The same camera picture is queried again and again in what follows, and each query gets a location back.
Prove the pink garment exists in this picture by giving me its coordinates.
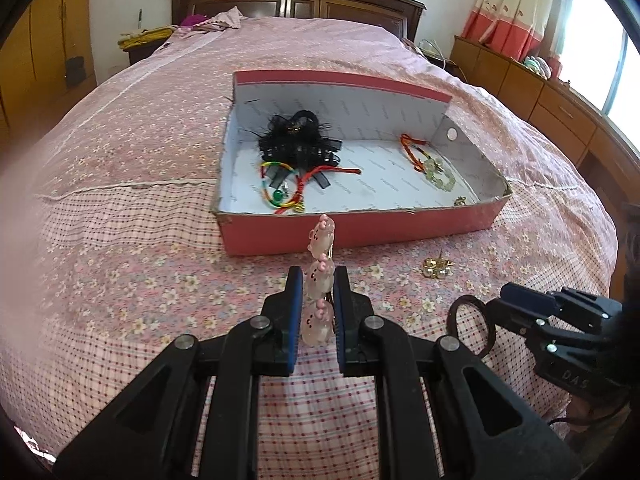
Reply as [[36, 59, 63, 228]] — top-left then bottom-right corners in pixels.
[[192, 6, 251, 32]]

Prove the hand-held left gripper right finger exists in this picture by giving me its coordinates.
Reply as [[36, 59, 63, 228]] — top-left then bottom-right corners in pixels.
[[332, 265, 573, 480]]

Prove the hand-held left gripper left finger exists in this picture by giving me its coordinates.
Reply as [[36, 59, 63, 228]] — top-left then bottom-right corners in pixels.
[[52, 266, 305, 480]]

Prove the pink beaded hair clip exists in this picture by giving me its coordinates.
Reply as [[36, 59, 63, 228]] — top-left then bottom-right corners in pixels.
[[300, 214, 337, 347]]

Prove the yellow wooden wardrobe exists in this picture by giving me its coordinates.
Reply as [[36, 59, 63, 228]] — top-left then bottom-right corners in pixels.
[[0, 0, 98, 131]]

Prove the yellow folded cloth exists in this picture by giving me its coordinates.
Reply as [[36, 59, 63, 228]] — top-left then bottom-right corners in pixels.
[[117, 27, 174, 51]]

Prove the window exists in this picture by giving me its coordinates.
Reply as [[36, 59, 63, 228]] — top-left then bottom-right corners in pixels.
[[555, 0, 640, 151]]

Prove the pink floral bedspread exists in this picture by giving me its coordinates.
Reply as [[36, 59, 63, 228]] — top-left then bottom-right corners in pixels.
[[0, 12, 621, 480]]

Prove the gold pearl brooch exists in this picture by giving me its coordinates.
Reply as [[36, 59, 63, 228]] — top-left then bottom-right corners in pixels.
[[422, 256, 455, 279]]

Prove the pale green jade bracelet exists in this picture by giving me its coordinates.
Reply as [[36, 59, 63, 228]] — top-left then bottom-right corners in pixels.
[[424, 156, 457, 192]]

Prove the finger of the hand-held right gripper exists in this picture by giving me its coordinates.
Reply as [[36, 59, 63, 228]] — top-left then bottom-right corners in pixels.
[[487, 299, 562, 357], [500, 282, 602, 321]]

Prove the pink cardboard box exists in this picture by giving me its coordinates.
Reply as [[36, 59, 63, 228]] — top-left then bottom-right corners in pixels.
[[215, 70, 513, 257]]

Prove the dark wooden nightstand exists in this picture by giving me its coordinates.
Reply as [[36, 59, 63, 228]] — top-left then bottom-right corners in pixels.
[[125, 42, 166, 66], [441, 59, 469, 81]]

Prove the cream and red curtain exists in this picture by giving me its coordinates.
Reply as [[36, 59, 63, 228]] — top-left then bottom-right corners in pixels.
[[460, 0, 558, 63]]

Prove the red and yellow cord bracelet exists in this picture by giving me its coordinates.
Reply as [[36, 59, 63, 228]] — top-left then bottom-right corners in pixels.
[[399, 133, 431, 168]]

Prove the rainbow cord bracelet gold heart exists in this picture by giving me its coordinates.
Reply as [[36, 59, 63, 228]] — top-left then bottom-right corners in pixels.
[[258, 161, 362, 215]]

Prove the black hair tie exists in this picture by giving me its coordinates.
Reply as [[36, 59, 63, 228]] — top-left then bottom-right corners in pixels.
[[446, 296, 497, 358]]

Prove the long wooden drawer cabinet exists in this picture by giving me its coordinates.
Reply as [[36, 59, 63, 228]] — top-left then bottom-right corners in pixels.
[[450, 35, 640, 201]]

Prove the black lace hair bow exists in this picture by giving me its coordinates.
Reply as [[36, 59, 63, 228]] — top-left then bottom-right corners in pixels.
[[245, 109, 343, 190]]

